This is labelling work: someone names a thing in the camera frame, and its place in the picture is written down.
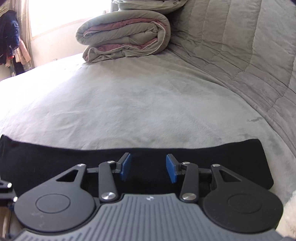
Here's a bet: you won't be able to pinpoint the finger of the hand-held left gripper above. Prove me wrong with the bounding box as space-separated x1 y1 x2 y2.
0 179 18 210

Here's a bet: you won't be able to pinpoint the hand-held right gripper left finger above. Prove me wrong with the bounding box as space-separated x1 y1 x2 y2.
55 152 133 202

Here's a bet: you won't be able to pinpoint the grey quilted headboard cover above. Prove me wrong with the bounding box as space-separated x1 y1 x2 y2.
166 0 296 167

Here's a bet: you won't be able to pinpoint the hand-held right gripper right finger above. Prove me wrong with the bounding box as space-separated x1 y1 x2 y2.
165 153 243 202

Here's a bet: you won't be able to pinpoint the white plush toy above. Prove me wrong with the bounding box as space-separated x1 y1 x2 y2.
276 189 296 240

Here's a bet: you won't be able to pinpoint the grey pink pillow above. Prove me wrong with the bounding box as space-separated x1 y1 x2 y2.
111 0 185 11

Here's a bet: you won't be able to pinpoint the folded grey pink comforter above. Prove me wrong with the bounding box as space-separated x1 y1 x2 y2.
76 10 171 63

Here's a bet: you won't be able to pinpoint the black and cream sweatshirt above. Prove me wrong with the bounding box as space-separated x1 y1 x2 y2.
0 136 274 234

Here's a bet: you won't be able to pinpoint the pink hanging clothes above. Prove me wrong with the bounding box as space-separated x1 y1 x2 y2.
6 38 31 67

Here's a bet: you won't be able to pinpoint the dark blue hanging jacket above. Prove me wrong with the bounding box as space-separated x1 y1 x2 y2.
0 10 20 65

